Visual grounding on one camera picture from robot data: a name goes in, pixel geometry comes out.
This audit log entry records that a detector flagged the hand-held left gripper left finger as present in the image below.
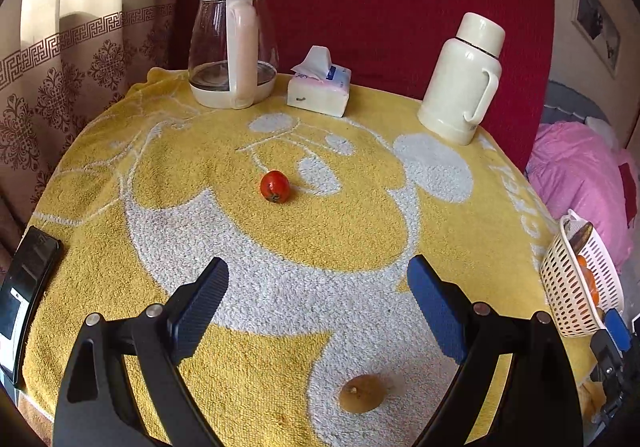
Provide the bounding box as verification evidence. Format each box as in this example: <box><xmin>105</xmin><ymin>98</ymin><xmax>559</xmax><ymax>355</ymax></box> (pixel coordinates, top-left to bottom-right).
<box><xmin>52</xmin><ymin>256</ymin><xmax>231</xmax><ymax>447</ymax></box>

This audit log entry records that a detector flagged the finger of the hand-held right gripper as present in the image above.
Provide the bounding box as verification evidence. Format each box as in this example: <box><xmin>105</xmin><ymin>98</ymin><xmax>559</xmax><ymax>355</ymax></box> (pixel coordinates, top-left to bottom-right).
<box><xmin>604</xmin><ymin>308</ymin><xmax>632</xmax><ymax>353</ymax></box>

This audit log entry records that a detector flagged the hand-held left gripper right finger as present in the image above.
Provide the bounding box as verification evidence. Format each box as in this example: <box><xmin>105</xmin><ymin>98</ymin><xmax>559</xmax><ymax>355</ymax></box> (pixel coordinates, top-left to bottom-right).
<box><xmin>406</xmin><ymin>254</ymin><xmax>586</xmax><ymax>447</ymax></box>

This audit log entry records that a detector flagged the white perforated plastic basket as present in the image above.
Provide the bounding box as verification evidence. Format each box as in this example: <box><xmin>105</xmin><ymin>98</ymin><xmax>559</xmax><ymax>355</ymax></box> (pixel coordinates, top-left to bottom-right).
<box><xmin>539</xmin><ymin>209</ymin><xmax>626</xmax><ymax>339</ymax></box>

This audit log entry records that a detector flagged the small red tomato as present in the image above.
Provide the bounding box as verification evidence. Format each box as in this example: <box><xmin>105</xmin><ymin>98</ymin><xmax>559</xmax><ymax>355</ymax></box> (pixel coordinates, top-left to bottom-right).
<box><xmin>259</xmin><ymin>170</ymin><xmax>291</xmax><ymax>204</ymax></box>

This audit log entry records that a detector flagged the yellow printed towel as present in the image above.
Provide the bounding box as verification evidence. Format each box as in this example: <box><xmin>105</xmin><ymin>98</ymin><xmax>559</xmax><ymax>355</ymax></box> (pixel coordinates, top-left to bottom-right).
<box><xmin>22</xmin><ymin>67</ymin><xmax>601</xmax><ymax>447</ymax></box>

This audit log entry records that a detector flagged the tan round fruit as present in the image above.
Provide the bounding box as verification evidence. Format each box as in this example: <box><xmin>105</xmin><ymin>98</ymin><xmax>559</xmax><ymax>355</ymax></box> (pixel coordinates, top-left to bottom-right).
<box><xmin>339</xmin><ymin>374</ymin><xmax>387</xmax><ymax>414</ymax></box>

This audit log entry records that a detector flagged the red patterned blanket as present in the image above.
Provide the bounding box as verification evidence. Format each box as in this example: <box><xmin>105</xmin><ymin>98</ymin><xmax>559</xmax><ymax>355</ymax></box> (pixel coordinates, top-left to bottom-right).
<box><xmin>617</xmin><ymin>162</ymin><xmax>640</xmax><ymax>218</ymax></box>

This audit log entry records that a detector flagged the pink blanket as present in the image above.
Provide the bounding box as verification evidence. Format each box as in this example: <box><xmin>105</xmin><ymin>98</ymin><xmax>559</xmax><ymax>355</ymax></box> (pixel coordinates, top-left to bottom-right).
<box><xmin>525</xmin><ymin>121</ymin><xmax>638</xmax><ymax>273</ymax></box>

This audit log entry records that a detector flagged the black smartphone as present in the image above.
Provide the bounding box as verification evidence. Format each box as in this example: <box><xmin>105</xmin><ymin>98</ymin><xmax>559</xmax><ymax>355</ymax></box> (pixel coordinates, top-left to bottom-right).
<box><xmin>0</xmin><ymin>225</ymin><xmax>65</xmax><ymax>388</ymax></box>

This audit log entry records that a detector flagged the white pillow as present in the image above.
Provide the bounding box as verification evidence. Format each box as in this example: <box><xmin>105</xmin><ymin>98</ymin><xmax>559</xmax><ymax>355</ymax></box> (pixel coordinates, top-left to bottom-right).
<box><xmin>585</xmin><ymin>116</ymin><xmax>621</xmax><ymax>148</ymax></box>

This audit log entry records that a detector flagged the white thermos flask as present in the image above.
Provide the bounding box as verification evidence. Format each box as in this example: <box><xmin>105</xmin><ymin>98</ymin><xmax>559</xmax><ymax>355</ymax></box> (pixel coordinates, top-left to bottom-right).
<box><xmin>417</xmin><ymin>12</ymin><xmax>506</xmax><ymax>146</ymax></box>

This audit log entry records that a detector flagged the grey bed headboard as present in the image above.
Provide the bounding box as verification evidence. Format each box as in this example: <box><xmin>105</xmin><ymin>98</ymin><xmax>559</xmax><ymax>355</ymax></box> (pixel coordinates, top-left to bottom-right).
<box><xmin>537</xmin><ymin>79</ymin><xmax>613</xmax><ymax>138</ymax></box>

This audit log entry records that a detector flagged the white tissue pack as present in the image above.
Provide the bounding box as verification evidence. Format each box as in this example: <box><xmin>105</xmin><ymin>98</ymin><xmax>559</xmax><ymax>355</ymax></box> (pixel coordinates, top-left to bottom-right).
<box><xmin>286</xmin><ymin>45</ymin><xmax>352</xmax><ymax>118</ymax></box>

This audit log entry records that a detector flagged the beige patterned curtain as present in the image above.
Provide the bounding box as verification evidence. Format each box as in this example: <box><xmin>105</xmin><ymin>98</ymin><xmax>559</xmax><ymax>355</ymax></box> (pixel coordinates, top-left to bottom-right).
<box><xmin>0</xmin><ymin>0</ymin><xmax>196</xmax><ymax>248</ymax></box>

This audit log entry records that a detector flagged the glass kettle cream handle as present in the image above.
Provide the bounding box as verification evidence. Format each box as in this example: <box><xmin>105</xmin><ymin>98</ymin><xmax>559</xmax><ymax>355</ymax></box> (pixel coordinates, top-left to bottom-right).
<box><xmin>188</xmin><ymin>0</ymin><xmax>279</xmax><ymax>110</ymax></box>

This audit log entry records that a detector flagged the framed wall picture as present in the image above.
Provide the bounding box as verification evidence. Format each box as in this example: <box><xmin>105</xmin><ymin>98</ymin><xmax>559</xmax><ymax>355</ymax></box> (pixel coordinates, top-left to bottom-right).
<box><xmin>570</xmin><ymin>0</ymin><xmax>623</xmax><ymax>80</ymax></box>

